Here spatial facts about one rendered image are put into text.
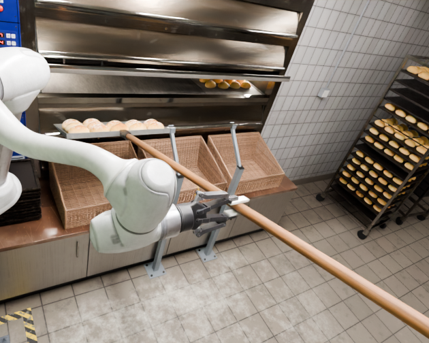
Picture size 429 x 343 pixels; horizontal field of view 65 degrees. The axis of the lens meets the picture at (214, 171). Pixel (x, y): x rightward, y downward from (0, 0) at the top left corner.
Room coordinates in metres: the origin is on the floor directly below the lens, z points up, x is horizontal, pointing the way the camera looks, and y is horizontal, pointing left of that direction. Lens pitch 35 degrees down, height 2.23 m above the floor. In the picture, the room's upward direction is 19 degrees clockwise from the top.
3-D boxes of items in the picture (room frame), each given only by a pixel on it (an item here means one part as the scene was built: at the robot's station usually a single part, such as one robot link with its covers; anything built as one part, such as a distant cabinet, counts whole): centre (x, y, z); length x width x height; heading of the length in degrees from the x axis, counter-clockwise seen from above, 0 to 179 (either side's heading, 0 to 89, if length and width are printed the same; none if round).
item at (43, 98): (2.27, 0.45, 1.16); 1.80 x 0.06 x 0.04; 131
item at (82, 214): (1.67, 0.69, 0.72); 0.56 x 0.49 x 0.28; 133
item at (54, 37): (2.25, 0.43, 1.54); 1.79 x 0.11 x 0.19; 131
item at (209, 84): (2.97, 0.29, 1.21); 0.61 x 0.48 x 0.06; 41
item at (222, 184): (2.07, 0.24, 0.72); 0.56 x 0.49 x 0.28; 133
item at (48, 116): (2.25, 0.43, 1.02); 1.79 x 0.11 x 0.19; 131
